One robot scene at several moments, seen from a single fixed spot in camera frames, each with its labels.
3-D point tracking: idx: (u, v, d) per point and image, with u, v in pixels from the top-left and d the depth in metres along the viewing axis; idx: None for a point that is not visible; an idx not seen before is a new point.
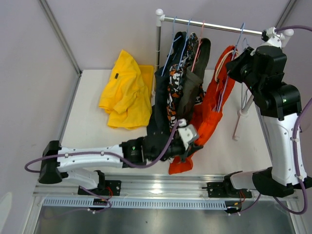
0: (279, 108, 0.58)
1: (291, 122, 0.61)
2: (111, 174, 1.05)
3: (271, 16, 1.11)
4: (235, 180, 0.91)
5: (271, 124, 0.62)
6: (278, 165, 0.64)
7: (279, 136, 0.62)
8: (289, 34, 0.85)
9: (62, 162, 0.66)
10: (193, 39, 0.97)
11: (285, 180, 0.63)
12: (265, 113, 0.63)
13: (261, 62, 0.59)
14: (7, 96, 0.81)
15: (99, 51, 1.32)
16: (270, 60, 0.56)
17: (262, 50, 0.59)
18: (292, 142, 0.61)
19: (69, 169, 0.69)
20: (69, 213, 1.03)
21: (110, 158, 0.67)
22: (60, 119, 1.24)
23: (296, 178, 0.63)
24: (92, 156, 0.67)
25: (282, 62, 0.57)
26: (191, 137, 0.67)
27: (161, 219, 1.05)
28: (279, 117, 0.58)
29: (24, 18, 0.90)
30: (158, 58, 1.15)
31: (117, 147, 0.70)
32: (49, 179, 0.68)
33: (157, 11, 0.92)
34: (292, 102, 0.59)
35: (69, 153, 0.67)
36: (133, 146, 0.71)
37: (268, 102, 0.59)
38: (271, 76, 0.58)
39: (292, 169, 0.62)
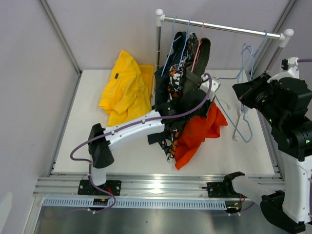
0: (301, 148, 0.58)
1: (311, 163, 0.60)
2: (115, 174, 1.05)
3: (271, 16, 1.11)
4: (236, 181, 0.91)
5: (290, 161, 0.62)
6: (292, 201, 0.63)
7: (296, 173, 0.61)
8: (288, 34, 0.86)
9: (110, 139, 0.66)
10: (193, 38, 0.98)
11: (299, 218, 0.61)
12: (285, 150, 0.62)
13: (286, 98, 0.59)
14: (6, 96, 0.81)
15: (99, 51, 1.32)
16: (295, 97, 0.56)
17: (285, 85, 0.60)
18: (309, 182, 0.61)
19: (119, 147, 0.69)
20: (69, 213, 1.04)
21: (152, 123, 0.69)
22: (60, 119, 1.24)
23: (309, 217, 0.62)
24: (136, 126, 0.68)
25: (306, 100, 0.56)
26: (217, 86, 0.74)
27: (161, 219, 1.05)
28: (299, 157, 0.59)
29: (24, 18, 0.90)
30: (158, 58, 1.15)
31: (154, 112, 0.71)
32: (103, 160, 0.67)
33: (158, 11, 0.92)
34: None
35: (115, 130, 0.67)
36: (168, 107, 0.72)
37: (289, 140, 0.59)
38: (294, 113, 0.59)
39: (306, 208, 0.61)
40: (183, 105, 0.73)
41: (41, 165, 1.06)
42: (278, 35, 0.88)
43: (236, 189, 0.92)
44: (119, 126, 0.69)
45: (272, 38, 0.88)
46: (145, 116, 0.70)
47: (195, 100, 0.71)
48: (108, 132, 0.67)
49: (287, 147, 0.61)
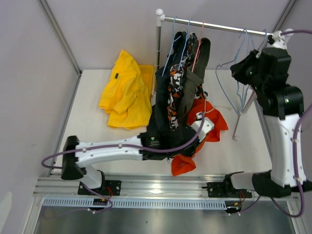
0: (281, 108, 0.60)
1: (291, 122, 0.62)
2: (111, 174, 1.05)
3: (271, 16, 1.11)
4: (235, 179, 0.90)
5: (273, 123, 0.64)
6: (277, 165, 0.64)
7: (279, 135, 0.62)
8: (290, 36, 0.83)
9: (80, 156, 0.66)
10: (193, 39, 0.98)
11: (283, 181, 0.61)
12: (268, 114, 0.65)
13: (267, 63, 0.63)
14: (6, 96, 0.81)
15: (99, 51, 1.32)
16: (275, 61, 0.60)
17: (267, 51, 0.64)
18: (293, 143, 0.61)
19: (89, 164, 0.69)
20: (69, 213, 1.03)
21: (128, 149, 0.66)
22: (60, 119, 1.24)
23: (295, 180, 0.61)
24: (109, 148, 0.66)
25: (285, 63, 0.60)
26: (209, 128, 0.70)
27: (161, 219, 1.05)
28: (280, 116, 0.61)
29: (25, 18, 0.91)
30: (158, 58, 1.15)
31: (137, 139, 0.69)
32: (72, 175, 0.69)
33: (158, 11, 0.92)
34: (295, 104, 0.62)
35: (87, 147, 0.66)
36: (152, 136, 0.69)
37: (270, 101, 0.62)
38: (275, 77, 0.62)
39: (291, 170, 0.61)
40: (170, 140, 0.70)
41: (41, 165, 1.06)
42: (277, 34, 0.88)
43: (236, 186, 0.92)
44: (93, 143, 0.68)
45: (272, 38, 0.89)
46: (124, 141, 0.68)
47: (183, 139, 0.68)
48: (80, 148, 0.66)
49: (269, 109, 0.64)
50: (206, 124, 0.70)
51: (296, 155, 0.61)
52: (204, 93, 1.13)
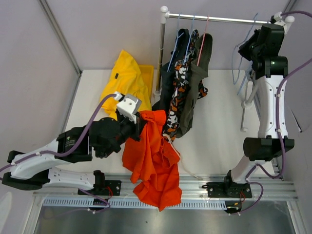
0: (266, 68, 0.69)
1: (277, 81, 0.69)
2: (111, 174, 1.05)
3: (271, 16, 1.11)
4: (236, 176, 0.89)
5: (260, 83, 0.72)
6: (263, 121, 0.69)
7: (265, 92, 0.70)
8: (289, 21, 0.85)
9: (12, 171, 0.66)
10: (195, 35, 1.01)
11: (265, 131, 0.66)
12: (257, 76, 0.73)
13: (263, 34, 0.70)
14: (6, 96, 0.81)
15: (98, 51, 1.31)
16: (269, 31, 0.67)
17: (265, 25, 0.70)
18: (276, 97, 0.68)
19: (29, 175, 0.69)
20: (70, 213, 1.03)
21: (47, 157, 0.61)
22: (60, 119, 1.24)
23: (277, 132, 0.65)
24: (31, 158, 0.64)
25: (280, 35, 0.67)
26: (134, 105, 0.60)
27: (161, 219, 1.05)
28: (265, 73, 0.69)
29: (25, 18, 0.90)
30: (161, 57, 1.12)
31: (56, 142, 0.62)
32: (25, 186, 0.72)
33: (163, 8, 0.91)
34: (281, 68, 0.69)
35: (17, 162, 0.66)
36: (68, 136, 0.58)
37: (259, 64, 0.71)
38: (268, 46, 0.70)
39: (273, 122, 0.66)
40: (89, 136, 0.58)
41: None
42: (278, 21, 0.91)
43: (236, 181, 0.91)
44: (22, 156, 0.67)
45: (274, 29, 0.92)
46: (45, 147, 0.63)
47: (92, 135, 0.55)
48: (12, 164, 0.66)
49: (258, 71, 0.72)
50: (128, 102, 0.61)
51: (278, 107, 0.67)
52: (204, 89, 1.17)
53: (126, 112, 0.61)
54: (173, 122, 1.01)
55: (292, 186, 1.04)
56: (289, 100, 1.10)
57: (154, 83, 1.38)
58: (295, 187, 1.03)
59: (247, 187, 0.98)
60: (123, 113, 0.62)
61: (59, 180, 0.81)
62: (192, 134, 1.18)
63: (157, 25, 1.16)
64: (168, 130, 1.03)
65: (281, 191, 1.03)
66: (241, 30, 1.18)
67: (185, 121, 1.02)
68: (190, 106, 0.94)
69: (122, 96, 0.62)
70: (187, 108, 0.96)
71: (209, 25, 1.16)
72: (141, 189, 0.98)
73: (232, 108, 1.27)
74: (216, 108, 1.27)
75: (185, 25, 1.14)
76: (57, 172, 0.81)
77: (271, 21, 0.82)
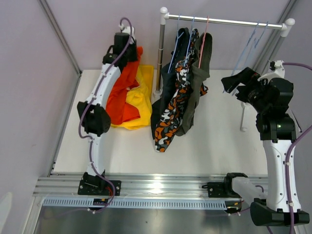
0: (273, 132, 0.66)
1: (284, 146, 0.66)
2: (111, 174, 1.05)
3: (271, 16, 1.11)
4: (237, 183, 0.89)
5: (267, 145, 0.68)
6: (271, 190, 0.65)
7: (273, 158, 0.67)
8: (290, 24, 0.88)
9: (98, 101, 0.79)
10: (195, 34, 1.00)
11: (276, 204, 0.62)
12: (263, 138, 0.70)
13: (271, 94, 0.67)
14: (6, 95, 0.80)
15: (99, 50, 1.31)
16: (277, 93, 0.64)
17: (274, 82, 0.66)
18: (284, 165, 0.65)
19: (104, 105, 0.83)
20: (70, 213, 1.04)
21: (111, 72, 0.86)
22: (60, 119, 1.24)
23: (288, 206, 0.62)
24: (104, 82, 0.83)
25: (287, 98, 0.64)
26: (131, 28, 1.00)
27: (161, 219, 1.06)
28: (272, 138, 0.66)
29: (25, 19, 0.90)
30: (161, 57, 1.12)
31: (105, 65, 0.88)
32: (105, 124, 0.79)
33: (163, 9, 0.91)
34: (287, 131, 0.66)
35: (95, 93, 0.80)
36: (110, 55, 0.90)
37: (264, 126, 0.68)
38: (275, 107, 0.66)
39: (283, 194, 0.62)
40: (118, 49, 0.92)
41: (40, 165, 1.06)
42: (280, 26, 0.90)
43: (234, 188, 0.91)
44: (93, 90, 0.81)
45: (274, 29, 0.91)
46: (103, 71, 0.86)
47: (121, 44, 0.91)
48: (91, 98, 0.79)
49: (263, 133, 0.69)
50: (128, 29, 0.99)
51: (288, 178, 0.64)
52: (204, 87, 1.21)
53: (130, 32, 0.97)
54: (166, 118, 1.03)
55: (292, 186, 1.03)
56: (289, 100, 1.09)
57: (154, 83, 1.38)
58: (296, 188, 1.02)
59: None
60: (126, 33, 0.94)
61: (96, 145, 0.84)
62: (192, 134, 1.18)
63: (157, 25, 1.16)
64: (161, 125, 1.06)
65: None
66: (241, 30, 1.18)
67: (187, 121, 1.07)
68: (192, 106, 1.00)
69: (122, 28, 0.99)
70: (190, 108, 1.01)
71: (209, 25, 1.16)
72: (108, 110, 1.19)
73: (232, 107, 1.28)
74: (215, 108, 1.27)
75: (185, 25, 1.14)
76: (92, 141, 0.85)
77: (272, 68, 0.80)
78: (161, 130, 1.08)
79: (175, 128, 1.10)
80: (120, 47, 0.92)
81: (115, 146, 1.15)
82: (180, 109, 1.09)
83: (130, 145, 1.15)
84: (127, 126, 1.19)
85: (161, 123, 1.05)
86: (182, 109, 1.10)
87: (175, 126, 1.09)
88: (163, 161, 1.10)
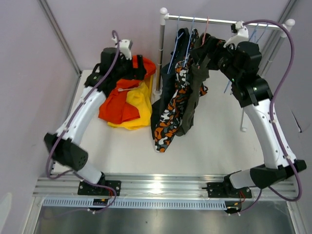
0: (252, 96, 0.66)
1: (265, 106, 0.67)
2: (111, 174, 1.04)
3: (271, 16, 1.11)
4: (236, 183, 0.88)
5: (252, 114, 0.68)
6: (266, 151, 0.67)
7: (259, 121, 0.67)
8: (290, 24, 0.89)
9: (69, 135, 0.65)
10: (195, 34, 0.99)
11: (275, 162, 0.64)
12: (243, 105, 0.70)
13: (241, 59, 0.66)
14: (6, 95, 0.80)
15: (99, 51, 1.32)
16: (247, 58, 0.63)
17: (242, 48, 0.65)
18: (272, 124, 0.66)
19: (80, 139, 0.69)
20: (70, 213, 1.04)
21: (92, 98, 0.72)
22: (60, 119, 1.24)
23: (286, 159, 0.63)
24: (80, 110, 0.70)
25: (258, 60, 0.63)
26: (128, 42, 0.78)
27: (161, 219, 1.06)
28: (253, 102, 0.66)
29: (25, 19, 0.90)
30: (161, 57, 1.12)
31: (86, 89, 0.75)
32: (78, 159, 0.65)
33: (163, 9, 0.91)
34: (263, 92, 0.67)
35: (68, 125, 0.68)
36: (95, 76, 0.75)
37: (242, 94, 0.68)
38: (248, 71, 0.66)
39: (279, 150, 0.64)
40: (105, 68, 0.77)
41: (41, 165, 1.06)
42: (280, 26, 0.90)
43: (236, 187, 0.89)
44: (66, 121, 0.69)
45: (273, 29, 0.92)
46: (83, 96, 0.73)
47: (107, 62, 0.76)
48: (62, 131, 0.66)
49: (243, 101, 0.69)
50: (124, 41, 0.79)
51: (278, 133, 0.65)
52: (204, 87, 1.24)
53: (125, 49, 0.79)
54: (166, 118, 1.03)
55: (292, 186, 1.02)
56: (289, 100, 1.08)
57: (154, 83, 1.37)
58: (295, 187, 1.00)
59: (247, 187, 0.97)
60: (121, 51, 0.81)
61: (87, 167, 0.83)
62: (192, 134, 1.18)
63: (157, 25, 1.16)
64: (161, 125, 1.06)
65: (280, 191, 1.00)
66: None
67: (187, 121, 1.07)
68: (192, 106, 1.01)
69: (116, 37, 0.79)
70: (190, 108, 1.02)
71: (209, 26, 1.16)
72: (106, 110, 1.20)
73: (231, 107, 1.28)
74: (214, 108, 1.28)
75: (185, 25, 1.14)
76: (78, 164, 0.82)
77: (234, 31, 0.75)
78: (161, 130, 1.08)
79: (175, 128, 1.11)
80: (106, 65, 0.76)
81: (115, 146, 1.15)
82: (179, 109, 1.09)
83: (130, 145, 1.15)
84: (127, 126, 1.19)
85: (161, 123, 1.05)
86: (182, 109, 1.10)
87: (175, 126, 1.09)
88: (164, 161, 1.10)
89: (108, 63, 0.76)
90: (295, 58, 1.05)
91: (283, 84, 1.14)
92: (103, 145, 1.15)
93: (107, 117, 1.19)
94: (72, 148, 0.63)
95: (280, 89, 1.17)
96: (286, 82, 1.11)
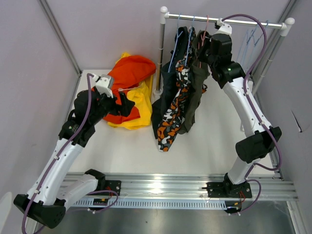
0: (227, 77, 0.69)
1: (240, 83, 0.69)
2: (111, 174, 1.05)
3: (271, 15, 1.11)
4: (236, 180, 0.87)
5: (229, 92, 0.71)
6: (244, 121, 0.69)
7: (235, 96, 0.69)
8: (290, 23, 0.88)
9: (41, 197, 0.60)
10: (193, 33, 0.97)
11: (252, 129, 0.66)
12: (222, 87, 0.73)
13: (214, 47, 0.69)
14: (5, 95, 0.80)
15: (99, 50, 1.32)
16: (220, 45, 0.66)
17: (215, 36, 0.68)
18: (246, 96, 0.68)
19: (54, 197, 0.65)
20: (70, 213, 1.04)
21: (66, 152, 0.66)
22: (60, 118, 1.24)
23: (263, 125, 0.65)
24: (54, 167, 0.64)
25: (229, 46, 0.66)
26: (108, 81, 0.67)
27: (161, 219, 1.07)
28: (228, 80, 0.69)
29: (25, 18, 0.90)
30: (161, 57, 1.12)
31: (60, 141, 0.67)
32: (54, 217, 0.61)
33: (163, 9, 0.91)
34: (237, 73, 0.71)
35: (39, 186, 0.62)
36: (69, 126, 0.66)
37: (219, 75, 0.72)
38: (222, 56, 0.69)
39: (255, 118, 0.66)
40: (81, 115, 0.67)
41: (40, 165, 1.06)
42: (280, 25, 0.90)
43: (236, 183, 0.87)
44: (38, 181, 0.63)
45: (274, 28, 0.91)
46: (56, 150, 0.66)
47: (83, 104, 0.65)
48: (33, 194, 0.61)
49: (221, 83, 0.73)
50: (103, 80, 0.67)
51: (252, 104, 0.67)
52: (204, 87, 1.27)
53: (103, 88, 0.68)
54: (168, 118, 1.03)
55: (292, 186, 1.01)
56: (289, 100, 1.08)
57: (154, 83, 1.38)
58: (295, 187, 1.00)
59: (246, 187, 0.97)
60: (100, 90, 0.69)
61: (70, 195, 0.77)
62: (191, 134, 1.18)
63: (156, 25, 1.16)
64: (164, 125, 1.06)
65: (280, 191, 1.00)
66: (241, 30, 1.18)
67: (190, 119, 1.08)
68: (195, 105, 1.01)
69: (99, 75, 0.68)
70: (193, 107, 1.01)
71: (209, 25, 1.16)
72: None
73: (231, 106, 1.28)
74: (214, 108, 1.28)
75: (185, 25, 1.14)
76: (64, 191, 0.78)
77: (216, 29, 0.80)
78: (164, 129, 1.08)
79: (177, 127, 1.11)
80: (81, 110, 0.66)
81: (115, 146, 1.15)
82: (181, 108, 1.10)
83: (131, 145, 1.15)
84: (127, 126, 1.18)
85: (164, 123, 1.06)
86: (183, 108, 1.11)
87: (177, 125, 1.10)
88: (166, 161, 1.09)
89: (85, 107, 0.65)
90: (295, 58, 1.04)
91: (283, 83, 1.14)
92: (103, 145, 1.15)
93: (107, 116, 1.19)
94: (43, 213, 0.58)
95: (280, 89, 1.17)
96: (286, 82, 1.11)
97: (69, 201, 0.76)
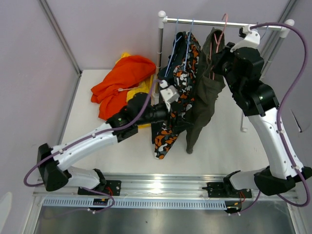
0: (258, 106, 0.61)
1: (272, 116, 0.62)
2: (111, 174, 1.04)
3: (271, 16, 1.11)
4: (237, 182, 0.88)
5: (255, 121, 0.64)
6: (274, 163, 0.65)
7: (265, 132, 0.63)
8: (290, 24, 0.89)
9: (60, 158, 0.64)
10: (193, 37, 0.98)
11: (284, 173, 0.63)
12: (247, 114, 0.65)
13: (241, 66, 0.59)
14: (5, 95, 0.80)
15: (99, 51, 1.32)
16: (250, 66, 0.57)
17: (242, 53, 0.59)
18: (280, 134, 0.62)
19: (69, 165, 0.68)
20: (70, 213, 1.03)
21: (103, 136, 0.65)
22: (60, 119, 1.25)
23: (294, 169, 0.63)
24: (87, 140, 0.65)
25: (260, 66, 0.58)
26: (171, 96, 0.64)
27: (161, 219, 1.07)
28: (260, 113, 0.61)
29: (25, 18, 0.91)
30: (159, 61, 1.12)
31: (105, 125, 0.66)
32: (54, 183, 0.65)
33: (161, 13, 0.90)
34: (268, 99, 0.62)
35: (65, 147, 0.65)
36: (120, 117, 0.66)
37: (247, 103, 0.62)
38: (250, 79, 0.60)
39: (287, 161, 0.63)
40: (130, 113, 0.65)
41: None
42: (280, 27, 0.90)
43: (235, 186, 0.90)
44: (68, 143, 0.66)
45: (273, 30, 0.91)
46: (97, 129, 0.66)
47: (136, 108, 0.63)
48: (56, 151, 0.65)
49: (247, 110, 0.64)
50: (166, 92, 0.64)
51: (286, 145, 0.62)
52: None
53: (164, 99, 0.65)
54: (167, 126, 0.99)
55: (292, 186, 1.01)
56: (289, 100, 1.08)
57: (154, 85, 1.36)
58: (296, 187, 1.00)
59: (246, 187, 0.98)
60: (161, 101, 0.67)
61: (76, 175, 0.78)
62: None
63: (156, 26, 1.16)
64: (162, 132, 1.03)
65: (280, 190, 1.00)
66: None
67: (192, 133, 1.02)
68: (204, 120, 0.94)
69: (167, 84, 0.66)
70: (201, 122, 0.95)
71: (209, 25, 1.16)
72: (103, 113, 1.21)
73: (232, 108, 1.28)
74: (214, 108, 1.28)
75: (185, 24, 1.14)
76: (73, 168, 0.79)
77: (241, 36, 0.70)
78: (162, 137, 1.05)
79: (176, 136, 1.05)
80: (132, 110, 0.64)
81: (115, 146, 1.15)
82: None
83: (130, 146, 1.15)
84: None
85: (162, 131, 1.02)
86: None
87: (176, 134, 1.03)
88: (165, 167, 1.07)
89: (135, 109, 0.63)
90: (295, 58, 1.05)
91: (282, 84, 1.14)
92: None
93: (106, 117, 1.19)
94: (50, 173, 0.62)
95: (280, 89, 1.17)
96: (286, 82, 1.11)
97: (70, 181, 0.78)
